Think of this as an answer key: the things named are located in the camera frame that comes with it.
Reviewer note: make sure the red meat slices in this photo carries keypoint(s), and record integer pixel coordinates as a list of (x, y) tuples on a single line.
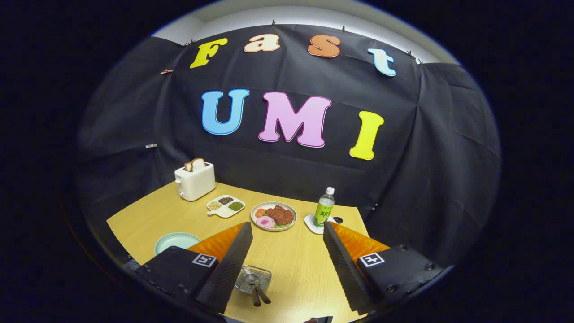
[(281, 215)]

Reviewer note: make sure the white divided snack tray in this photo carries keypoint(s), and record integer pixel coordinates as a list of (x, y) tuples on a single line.
[(225, 212)]

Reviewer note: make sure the small toast bread slice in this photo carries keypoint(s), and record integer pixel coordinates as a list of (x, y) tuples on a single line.
[(188, 167)]

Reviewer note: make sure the white square coaster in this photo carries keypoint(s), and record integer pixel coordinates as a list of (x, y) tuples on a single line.
[(310, 223)]

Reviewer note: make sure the white round food plate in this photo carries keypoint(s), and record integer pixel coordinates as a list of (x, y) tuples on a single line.
[(271, 203)]

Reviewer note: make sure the heap of yellow beans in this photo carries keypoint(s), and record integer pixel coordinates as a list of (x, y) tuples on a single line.
[(215, 206)]

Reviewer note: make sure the pink round food slice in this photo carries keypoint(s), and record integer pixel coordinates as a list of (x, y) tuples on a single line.
[(265, 221)]

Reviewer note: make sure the orange carrot slice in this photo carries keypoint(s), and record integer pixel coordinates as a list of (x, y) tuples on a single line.
[(259, 212)]

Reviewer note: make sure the silver metal fork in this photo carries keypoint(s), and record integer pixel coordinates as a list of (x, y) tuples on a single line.
[(265, 297)]

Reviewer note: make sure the large toast bread slice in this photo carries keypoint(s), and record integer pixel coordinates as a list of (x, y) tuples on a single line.
[(198, 163)]

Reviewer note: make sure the light blue round plate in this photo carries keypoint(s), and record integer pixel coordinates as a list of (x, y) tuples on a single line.
[(175, 242)]

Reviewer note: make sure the heap of green beans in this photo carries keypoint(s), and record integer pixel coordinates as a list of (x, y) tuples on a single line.
[(236, 206)]

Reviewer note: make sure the perforated metal basket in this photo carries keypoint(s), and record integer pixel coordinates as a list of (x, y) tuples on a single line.
[(262, 276)]

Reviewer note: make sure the silver metal spoon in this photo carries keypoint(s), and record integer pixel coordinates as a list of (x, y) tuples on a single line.
[(256, 298)]

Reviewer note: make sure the green label drink bottle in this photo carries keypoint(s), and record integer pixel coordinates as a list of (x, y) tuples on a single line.
[(323, 211)]

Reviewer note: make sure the heap of dark brown beans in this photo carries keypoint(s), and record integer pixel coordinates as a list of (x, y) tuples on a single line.
[(225, 200)]

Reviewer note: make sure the cream white toaster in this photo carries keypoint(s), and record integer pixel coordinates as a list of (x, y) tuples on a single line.
[(196, 184)]

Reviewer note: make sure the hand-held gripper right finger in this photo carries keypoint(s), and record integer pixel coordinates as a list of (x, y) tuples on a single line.
[(341, 264)]

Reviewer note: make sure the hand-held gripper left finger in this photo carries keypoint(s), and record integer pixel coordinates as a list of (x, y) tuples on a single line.
[(231, 264)]

